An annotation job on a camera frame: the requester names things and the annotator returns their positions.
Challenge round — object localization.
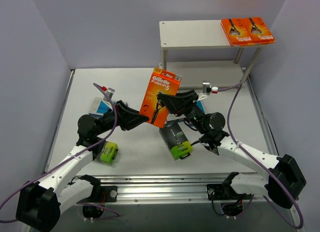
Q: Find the purple cable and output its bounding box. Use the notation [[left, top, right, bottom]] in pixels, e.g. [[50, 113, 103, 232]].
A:
[[0, 82, 121, 223], [214, 82, 305, 230]]

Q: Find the black green razor box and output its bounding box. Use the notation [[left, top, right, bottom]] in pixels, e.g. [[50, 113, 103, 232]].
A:
[[159, 120, 193, 160], [95, 141, 119, 165]]

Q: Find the blue razor box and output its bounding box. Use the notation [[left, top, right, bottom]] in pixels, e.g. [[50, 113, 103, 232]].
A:
[[88, 97, 112, 118], [196, 100, 207, 114]]

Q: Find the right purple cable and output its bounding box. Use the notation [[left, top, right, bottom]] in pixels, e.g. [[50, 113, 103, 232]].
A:
[[214, 82, 305, 230]]

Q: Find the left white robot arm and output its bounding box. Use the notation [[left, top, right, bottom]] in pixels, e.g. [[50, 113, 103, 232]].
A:
[[15, 100, 149, 232]]

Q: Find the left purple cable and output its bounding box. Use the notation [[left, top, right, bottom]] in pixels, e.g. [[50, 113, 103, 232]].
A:
[[0, 82, 121, 223]]

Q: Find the blue razor box right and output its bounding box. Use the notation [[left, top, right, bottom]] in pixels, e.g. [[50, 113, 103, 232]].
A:
[[196, 100, 207, 114]]

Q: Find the black green razor box centre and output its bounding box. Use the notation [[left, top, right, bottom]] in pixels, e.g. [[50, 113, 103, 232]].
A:
[[159, 120, 193, 160]]

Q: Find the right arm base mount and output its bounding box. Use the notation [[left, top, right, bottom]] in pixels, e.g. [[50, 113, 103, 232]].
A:
[[206, 184, 254, 220]]

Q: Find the aluminium rail frame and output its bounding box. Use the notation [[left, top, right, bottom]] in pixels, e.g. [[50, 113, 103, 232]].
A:
[[26, 173, 300, 210]]

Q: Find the black green razor box left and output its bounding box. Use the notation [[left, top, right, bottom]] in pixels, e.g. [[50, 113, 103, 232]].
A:
[[95, 141, 119, 165]]

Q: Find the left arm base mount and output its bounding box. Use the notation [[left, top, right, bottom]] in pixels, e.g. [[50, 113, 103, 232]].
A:
[[79, 186, 118, 220]]

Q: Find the white two-tier shelf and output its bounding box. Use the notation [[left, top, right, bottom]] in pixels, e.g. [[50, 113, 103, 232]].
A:
[[159, 20, 263, 90]]

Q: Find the blue razor box left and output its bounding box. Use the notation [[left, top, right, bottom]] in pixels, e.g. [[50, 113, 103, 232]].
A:
[[88, 97, 112, 118]]

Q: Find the orange razor box front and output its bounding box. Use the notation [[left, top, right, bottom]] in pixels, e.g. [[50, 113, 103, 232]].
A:
[[220, 18, 254, 47]]

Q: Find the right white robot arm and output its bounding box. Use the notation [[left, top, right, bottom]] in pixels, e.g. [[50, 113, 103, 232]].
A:
[[156, 90, 307, 209]]

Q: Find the orange razor box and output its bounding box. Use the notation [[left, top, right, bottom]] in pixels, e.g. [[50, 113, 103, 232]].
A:
[[242, 17, 276, 45], [139, 67, 182, 128], [220, 18, 254, 47]]

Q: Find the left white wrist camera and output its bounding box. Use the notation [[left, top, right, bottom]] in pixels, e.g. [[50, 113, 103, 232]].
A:
[[102, 86, 115, 103]]

